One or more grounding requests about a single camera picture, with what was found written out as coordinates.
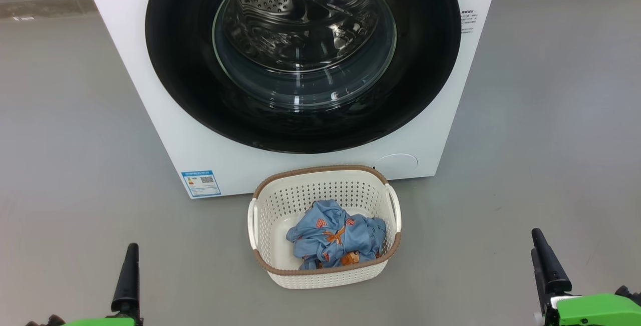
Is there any white front-load washing machine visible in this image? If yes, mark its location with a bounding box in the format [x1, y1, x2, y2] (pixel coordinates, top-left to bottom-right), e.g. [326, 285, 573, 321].
[80, 0, 503, 200]

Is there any blue energy label sticker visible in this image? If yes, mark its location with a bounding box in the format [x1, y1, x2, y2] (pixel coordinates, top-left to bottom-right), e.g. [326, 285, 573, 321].
[181, 170, 222, 198]

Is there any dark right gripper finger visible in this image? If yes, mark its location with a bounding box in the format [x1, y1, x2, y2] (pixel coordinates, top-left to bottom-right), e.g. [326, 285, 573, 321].
[531, 228, 572, 296]
[531, 249, 551, 314]

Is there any black round glass washer door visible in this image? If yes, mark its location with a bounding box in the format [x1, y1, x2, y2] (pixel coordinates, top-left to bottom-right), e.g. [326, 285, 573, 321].
[145, 0, 462, 155]

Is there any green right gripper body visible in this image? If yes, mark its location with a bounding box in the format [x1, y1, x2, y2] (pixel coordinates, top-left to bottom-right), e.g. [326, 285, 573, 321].
[535, 293, 641, 326]

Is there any black warning text label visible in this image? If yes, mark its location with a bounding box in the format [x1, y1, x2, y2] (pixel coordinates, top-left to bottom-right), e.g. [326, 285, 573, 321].
[460, 10, 479, 35]

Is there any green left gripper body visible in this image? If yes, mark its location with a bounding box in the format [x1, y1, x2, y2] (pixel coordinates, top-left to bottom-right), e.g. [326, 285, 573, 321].
[63, 317, 137, 326]

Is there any round white filter cover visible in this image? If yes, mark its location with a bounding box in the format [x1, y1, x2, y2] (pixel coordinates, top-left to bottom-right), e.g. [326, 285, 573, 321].
[373, 154, 419, 179]

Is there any blue garment orange print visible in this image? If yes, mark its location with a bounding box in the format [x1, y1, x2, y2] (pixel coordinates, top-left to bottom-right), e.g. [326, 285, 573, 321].
[286, 199, 375, 270]

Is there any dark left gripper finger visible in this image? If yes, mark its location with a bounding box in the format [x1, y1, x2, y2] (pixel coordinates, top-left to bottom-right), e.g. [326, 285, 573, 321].
[111, 243, 142, 319]

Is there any cream laundry basket brown rim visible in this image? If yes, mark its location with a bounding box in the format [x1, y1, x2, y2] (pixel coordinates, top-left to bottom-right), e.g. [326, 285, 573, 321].
[247, 165, 402, 289]

